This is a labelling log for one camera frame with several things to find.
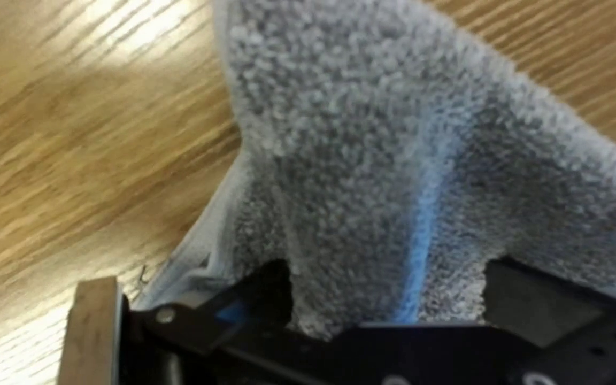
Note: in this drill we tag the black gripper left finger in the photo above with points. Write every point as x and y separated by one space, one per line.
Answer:
236 336

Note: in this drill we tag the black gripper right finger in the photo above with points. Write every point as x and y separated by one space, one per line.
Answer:
569 326

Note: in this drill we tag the grey fluffy cloth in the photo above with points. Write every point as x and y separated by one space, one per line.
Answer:
387 156

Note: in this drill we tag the wooden block edge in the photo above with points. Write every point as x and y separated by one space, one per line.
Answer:
92 335

